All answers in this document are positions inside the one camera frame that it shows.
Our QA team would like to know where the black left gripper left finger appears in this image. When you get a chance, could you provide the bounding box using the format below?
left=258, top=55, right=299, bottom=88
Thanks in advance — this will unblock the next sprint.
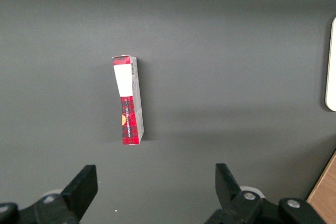
left=0, top=164, right=99, bottom=224

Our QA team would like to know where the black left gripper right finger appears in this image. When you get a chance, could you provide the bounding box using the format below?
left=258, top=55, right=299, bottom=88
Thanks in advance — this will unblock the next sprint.
left=204, top=163, right=328, bottom=224

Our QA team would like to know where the beige plastic tray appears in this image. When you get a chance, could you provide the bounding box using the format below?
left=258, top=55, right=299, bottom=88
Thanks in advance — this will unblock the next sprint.
left=324, top=16, right=336, bottom=112

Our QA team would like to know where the red plaid cardboard box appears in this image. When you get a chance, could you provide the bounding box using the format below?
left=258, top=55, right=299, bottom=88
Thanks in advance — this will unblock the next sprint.
left=112, top=55, right=145, bottom=146

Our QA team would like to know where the wooden two-drawer cabinet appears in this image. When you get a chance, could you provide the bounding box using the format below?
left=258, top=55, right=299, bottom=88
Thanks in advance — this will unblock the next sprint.
left=306, top=150, right=336, bottom=224

